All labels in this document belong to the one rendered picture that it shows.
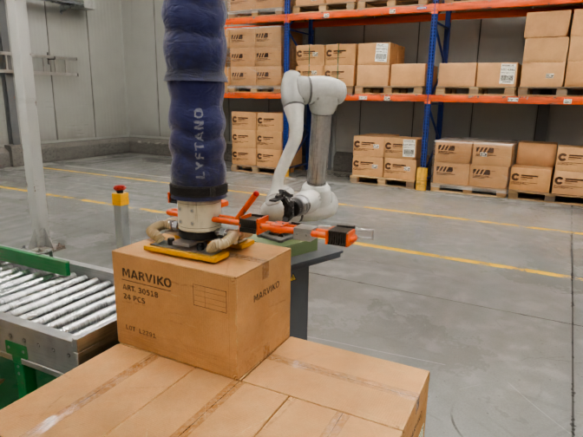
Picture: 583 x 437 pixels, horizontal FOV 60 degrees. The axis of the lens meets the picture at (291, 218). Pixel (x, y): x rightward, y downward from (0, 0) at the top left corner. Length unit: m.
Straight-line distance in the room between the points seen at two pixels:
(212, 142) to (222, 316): 0.64
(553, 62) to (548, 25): 0.54
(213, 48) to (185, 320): 1.00
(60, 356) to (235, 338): 0.80
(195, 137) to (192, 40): 0.33
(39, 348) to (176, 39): 1.38
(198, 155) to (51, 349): 1.02
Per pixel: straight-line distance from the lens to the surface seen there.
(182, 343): 2.02
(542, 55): 8.71
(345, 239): 1.72
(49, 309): 2.72
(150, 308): 2.07
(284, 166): 2.37
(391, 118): 10.45
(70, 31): 13.42
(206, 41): 1.88
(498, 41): 10.10
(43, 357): 2.41
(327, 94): 2.48
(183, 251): 1.96
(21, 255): 3.35
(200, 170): 1.90
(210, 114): 1.89
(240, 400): 1.83
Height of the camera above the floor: 1.55
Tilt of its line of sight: 14 degrees down
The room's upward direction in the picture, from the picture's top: 1 degrees clockwise
